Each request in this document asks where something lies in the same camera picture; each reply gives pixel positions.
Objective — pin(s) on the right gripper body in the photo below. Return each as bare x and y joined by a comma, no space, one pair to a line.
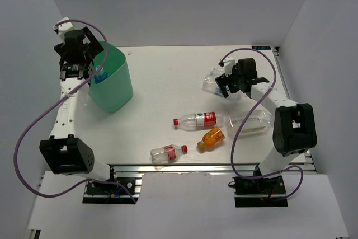
232,81

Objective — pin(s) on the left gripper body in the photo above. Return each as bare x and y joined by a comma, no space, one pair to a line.
94,48

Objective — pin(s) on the clear bottle blue label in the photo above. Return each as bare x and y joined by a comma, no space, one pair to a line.
216,72

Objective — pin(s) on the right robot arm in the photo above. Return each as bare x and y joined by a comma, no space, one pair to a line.
294,126

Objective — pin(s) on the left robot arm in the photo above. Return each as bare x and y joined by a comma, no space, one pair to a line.
64,151

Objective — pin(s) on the green plastic bin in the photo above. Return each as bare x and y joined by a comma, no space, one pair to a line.
114,92

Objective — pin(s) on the large clear bottle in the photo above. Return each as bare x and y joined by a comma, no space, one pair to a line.
257,122

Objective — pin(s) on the orange juice bottle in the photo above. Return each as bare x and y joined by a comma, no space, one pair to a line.
211,139

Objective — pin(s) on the large red label bottle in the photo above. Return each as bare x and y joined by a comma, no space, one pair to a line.
199,121

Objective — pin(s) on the small red label bottle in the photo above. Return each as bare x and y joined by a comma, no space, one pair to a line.
167,153

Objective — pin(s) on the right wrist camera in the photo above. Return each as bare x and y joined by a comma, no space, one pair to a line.
227,64

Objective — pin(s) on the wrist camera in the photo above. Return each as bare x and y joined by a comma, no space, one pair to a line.
63,28
227,64

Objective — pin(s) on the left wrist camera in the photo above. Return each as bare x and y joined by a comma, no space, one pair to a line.
63,28

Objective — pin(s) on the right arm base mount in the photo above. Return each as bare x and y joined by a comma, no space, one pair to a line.
261,193

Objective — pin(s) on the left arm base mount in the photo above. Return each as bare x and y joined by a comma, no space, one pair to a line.
127,193

